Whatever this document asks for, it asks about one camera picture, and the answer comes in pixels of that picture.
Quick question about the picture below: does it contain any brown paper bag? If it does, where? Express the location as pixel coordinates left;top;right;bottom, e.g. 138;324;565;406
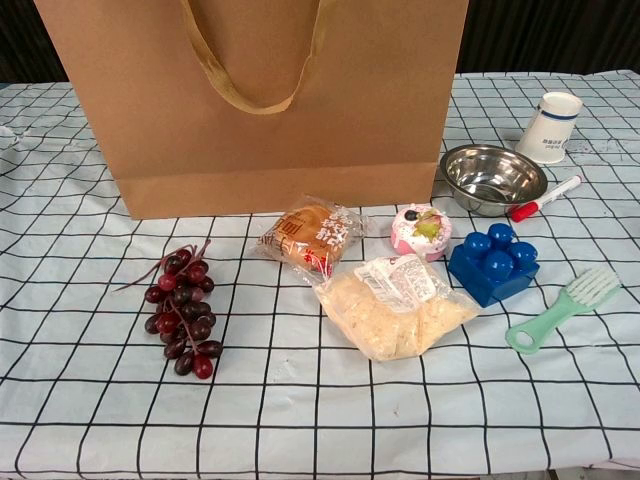
32;0;470;221

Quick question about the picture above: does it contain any white black checkered tablecloth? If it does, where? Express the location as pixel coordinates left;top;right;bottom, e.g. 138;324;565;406
0;69;640;476

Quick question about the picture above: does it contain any white marker with red cap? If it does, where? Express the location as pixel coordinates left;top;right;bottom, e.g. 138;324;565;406
508;174;585;222

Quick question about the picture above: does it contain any dark red grape bunch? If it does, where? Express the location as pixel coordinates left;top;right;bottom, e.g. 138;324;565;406
112;239;225;381

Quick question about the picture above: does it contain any mint green brush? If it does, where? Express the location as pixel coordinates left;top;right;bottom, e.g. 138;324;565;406
504;267;621;355

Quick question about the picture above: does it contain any blue building block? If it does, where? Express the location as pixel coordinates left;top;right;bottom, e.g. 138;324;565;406
446;222;541;308

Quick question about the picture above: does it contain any stainless steel bowl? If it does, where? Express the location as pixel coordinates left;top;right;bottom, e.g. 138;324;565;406
438;143;550;217

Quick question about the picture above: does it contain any plastic-wrapped bread bun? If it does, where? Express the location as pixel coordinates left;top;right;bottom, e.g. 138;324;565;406
257;194;369;281

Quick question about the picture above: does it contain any pink toy cupcake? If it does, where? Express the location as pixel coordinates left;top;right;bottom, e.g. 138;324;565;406
391;202;454;263

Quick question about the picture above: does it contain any yellow snack packet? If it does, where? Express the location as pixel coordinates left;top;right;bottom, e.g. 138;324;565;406
312;253;482;362

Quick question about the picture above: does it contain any white paper cup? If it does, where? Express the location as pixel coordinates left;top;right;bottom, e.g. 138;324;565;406
514;91;585;166

